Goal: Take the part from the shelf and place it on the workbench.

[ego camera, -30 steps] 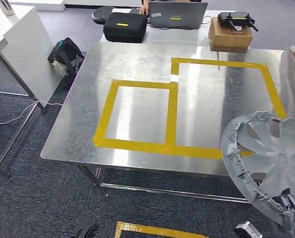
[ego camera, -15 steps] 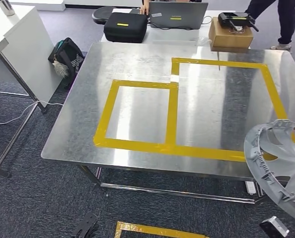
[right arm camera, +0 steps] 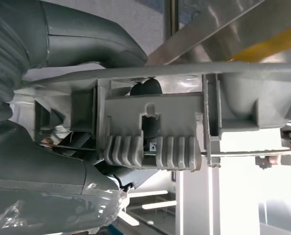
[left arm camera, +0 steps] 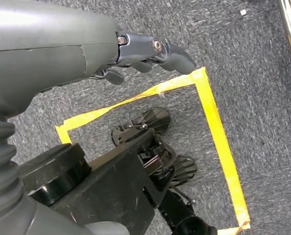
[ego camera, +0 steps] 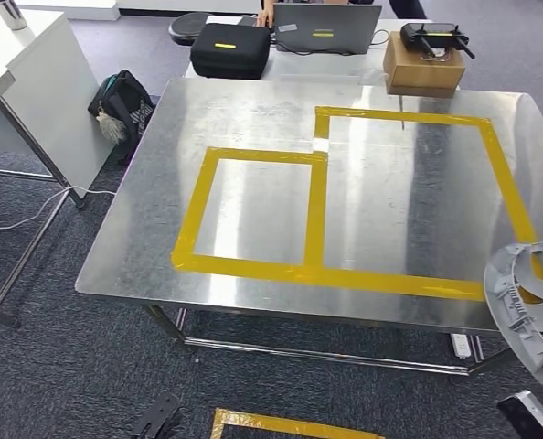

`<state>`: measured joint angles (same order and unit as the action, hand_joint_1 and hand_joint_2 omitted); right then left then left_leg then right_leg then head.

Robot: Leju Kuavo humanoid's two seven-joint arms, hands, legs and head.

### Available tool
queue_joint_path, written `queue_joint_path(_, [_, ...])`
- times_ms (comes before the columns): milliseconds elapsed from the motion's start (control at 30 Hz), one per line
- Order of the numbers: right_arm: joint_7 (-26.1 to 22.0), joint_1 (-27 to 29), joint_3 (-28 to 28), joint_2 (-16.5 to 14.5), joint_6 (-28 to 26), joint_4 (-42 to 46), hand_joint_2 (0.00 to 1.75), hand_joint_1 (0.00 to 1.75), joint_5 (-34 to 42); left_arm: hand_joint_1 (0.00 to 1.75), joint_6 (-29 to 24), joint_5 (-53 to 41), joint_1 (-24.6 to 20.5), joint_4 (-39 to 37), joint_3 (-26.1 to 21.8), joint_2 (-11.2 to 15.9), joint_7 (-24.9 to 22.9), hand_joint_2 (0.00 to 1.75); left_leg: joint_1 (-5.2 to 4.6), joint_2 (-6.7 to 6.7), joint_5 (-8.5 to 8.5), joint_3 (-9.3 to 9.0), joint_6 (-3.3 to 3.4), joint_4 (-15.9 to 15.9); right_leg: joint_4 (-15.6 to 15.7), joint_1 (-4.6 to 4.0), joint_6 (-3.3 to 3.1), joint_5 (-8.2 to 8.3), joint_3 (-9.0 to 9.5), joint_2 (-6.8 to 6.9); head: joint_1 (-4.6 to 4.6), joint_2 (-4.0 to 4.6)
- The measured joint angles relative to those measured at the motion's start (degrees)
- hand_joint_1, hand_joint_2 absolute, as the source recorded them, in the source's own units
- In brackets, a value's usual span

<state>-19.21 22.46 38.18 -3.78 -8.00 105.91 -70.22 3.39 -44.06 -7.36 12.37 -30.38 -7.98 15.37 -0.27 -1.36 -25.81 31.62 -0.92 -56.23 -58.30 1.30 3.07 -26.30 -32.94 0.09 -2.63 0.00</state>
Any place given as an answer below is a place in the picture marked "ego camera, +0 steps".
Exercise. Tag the black round stool seat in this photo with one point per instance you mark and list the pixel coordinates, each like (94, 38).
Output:
(184, 30)

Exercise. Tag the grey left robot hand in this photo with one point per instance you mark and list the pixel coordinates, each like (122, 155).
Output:
(157, 418)

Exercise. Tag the steel top workbench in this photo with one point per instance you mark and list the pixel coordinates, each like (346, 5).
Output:
(262, 206)

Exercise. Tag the grey laptop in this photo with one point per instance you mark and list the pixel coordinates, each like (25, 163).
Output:
(344, 24)

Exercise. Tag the white table end panel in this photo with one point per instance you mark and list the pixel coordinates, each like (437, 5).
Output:
(56, 109)

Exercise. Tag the white table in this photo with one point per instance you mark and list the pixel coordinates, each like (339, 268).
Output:
(299, 66)

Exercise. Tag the yellow tape on workbench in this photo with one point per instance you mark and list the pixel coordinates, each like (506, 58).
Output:
(317, 212)

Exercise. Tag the grey plastic wheel hubcap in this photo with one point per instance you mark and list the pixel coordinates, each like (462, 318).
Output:
(499, 303)

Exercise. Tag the brown cardboard box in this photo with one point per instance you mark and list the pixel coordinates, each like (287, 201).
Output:
(417, 72)

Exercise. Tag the black zip carry case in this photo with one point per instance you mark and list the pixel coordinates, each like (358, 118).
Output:
(230, 57)

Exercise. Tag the white power strip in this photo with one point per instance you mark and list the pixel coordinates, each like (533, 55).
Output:
(461, 346)

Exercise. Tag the black wifi router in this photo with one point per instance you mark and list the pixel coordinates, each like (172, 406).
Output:
(431, 36)

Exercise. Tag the black bag with tassel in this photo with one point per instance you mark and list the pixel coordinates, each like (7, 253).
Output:
(120, 97)

